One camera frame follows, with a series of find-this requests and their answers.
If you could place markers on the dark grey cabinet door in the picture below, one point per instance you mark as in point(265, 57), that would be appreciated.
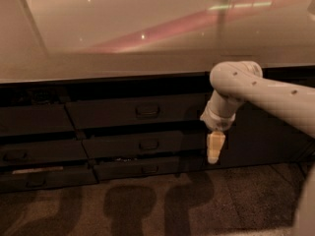
point(258, 137)

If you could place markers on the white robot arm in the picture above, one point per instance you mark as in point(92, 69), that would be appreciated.
point(237, 82)

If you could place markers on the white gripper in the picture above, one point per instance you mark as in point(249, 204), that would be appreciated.
point(217, 122)

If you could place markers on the dark grey drawer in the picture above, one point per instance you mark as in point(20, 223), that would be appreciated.
point(30, 120)
point(116, 112)
point(148, 167)
point(41, 152)
point(68, 176)
point(145, 143)

